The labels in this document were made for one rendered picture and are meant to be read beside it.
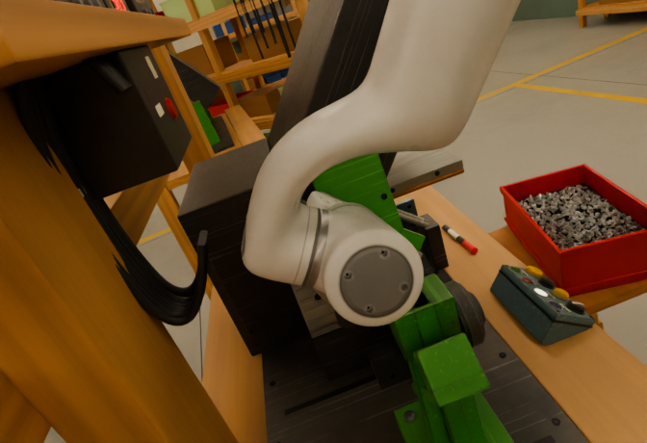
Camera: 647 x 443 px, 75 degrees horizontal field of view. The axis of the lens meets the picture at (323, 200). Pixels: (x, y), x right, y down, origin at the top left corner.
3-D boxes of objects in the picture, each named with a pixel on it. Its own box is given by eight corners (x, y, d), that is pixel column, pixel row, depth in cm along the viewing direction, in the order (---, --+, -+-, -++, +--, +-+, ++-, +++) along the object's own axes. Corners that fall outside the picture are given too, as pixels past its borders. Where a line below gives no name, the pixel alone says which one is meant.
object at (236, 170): (313, 252, 113) (267, 136, 98) (337, 325, 85) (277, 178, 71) (248, 277, 112) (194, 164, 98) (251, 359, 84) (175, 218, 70)
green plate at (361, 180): (398, 240, 78) (361, 133, 75) (412, 252, 70) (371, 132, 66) (341, 262, 78) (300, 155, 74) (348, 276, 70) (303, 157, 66)
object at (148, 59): (194, 137, 68) (150, 42, 61) (182, 169, 52) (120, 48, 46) (121, 164, 67) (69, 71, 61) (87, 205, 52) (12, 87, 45)
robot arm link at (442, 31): (309, -115, 24) (228, 295, 37) (561, -34, 26) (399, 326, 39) (311, -90, 32) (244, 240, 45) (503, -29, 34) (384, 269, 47)
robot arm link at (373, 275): (297, 269, 47) (376, 285, 48) (303, 319, 34) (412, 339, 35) (315, 195, 46) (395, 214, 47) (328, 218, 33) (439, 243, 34)
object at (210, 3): (358, 190, 352) (251, -153, 253) (189, 193, 488) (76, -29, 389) (384, 160, 390) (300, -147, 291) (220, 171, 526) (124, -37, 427)
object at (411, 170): (430, 151, 97) (428, 139, 95) (465, 173, 82) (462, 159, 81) (271, 211, 95) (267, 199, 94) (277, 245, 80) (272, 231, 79)
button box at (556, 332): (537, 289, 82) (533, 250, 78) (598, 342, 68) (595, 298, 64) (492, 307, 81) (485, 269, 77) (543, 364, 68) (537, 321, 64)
